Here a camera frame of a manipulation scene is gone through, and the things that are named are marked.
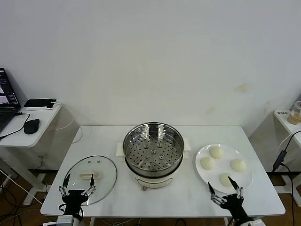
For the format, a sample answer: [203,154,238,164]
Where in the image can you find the black smartphone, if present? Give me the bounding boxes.
[24,98,57,108]

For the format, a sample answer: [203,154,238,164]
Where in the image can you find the perforated stainless steamer basket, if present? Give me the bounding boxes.
[116,121,191,176]

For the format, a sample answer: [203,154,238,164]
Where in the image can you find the black laptop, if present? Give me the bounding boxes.
[0,67,22,134]

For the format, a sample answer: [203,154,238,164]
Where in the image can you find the cream electric cooking pot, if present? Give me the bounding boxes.
[118,150,190,192]

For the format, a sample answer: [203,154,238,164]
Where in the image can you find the black laptop cable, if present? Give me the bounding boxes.
[0,112,31,139]

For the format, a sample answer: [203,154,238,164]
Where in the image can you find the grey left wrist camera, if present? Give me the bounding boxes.
[56,215,74,226]

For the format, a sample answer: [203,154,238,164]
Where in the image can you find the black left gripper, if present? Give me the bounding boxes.
[58,173,97,216]

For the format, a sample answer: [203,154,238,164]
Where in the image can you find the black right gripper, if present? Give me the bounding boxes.
[207,177,250,223]

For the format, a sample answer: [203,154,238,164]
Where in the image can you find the black computer mouse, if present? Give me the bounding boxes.
[24,119,40,135]

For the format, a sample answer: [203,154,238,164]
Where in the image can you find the white steamed baozi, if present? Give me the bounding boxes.
[219,173,236,188]
[200,157,216,170]
[230,158,247,172]
[209,146,224,160]

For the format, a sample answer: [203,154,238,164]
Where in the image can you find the white side table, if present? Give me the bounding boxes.
[274,109,301,194]

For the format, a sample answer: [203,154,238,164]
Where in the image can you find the clear plastic drink cup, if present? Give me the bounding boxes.
[287,101,301,124]

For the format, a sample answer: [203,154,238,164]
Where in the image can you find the black cable with adapter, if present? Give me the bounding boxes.
[272,129,301,215]

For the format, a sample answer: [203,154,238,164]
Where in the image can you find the round glass pot lid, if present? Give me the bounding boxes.
[63,154,118,206]

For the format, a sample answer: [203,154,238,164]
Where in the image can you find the white cable by side table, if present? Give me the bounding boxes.
[277,130,301,151]

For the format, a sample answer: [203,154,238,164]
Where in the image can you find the thin white charging cable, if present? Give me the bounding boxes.
[48,102,83,144]

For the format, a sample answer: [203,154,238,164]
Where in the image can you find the round white plate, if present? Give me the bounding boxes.
[195,143,253,194]

